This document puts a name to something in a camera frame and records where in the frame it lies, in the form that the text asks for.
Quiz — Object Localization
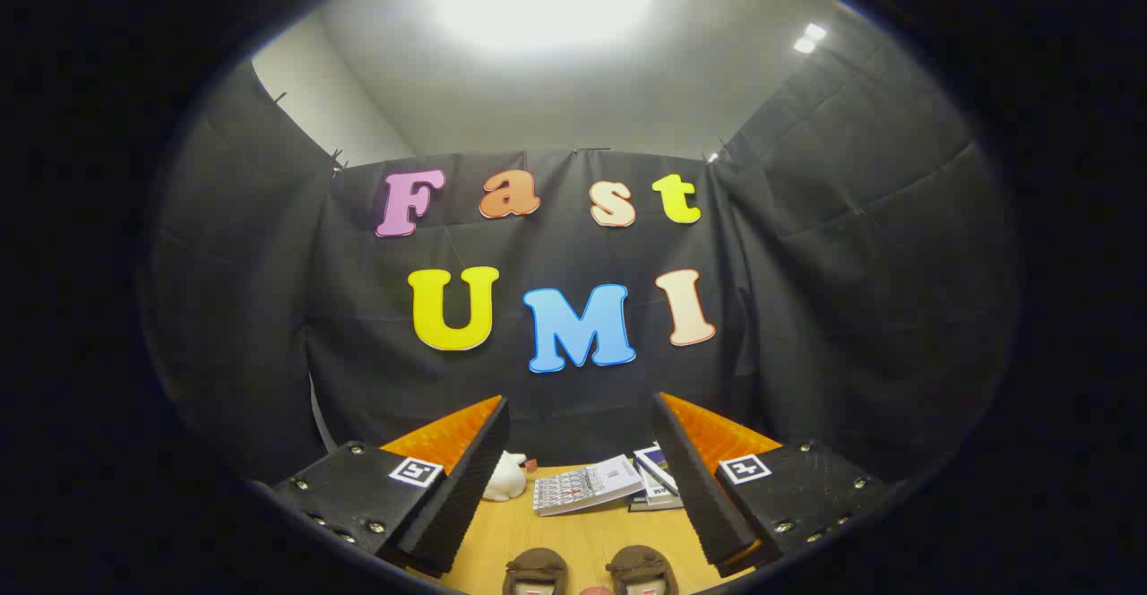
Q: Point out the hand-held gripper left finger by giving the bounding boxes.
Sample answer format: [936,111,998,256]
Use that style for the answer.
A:
[269,393,512,578]

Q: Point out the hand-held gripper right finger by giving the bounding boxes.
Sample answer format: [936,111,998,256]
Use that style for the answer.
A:
[649,391,899,578]

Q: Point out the brown fuzzy slipper shoe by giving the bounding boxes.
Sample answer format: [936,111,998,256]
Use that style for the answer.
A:
[504,548,570,595]
[606,545,679,595]

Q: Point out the white duck plush toy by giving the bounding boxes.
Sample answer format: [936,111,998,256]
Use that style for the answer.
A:
[482,450,537,502]

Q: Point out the white book with dark picture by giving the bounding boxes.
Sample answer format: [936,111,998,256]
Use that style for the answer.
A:
[633,445,679,496]

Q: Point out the book with patterned cover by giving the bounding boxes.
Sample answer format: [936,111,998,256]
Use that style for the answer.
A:
[532,454,644,517]

